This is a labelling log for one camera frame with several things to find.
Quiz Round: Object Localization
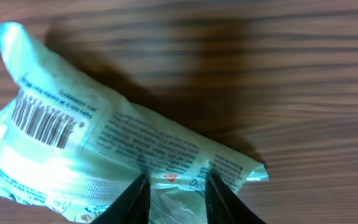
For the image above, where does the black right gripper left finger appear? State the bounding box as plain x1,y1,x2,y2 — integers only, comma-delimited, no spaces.
91,174,150,224

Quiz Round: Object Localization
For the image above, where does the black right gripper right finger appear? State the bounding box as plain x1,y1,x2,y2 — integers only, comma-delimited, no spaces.
205,172,266,224

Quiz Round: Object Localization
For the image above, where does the white snack packet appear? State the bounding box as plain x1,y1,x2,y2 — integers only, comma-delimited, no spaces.
0,22,269,223

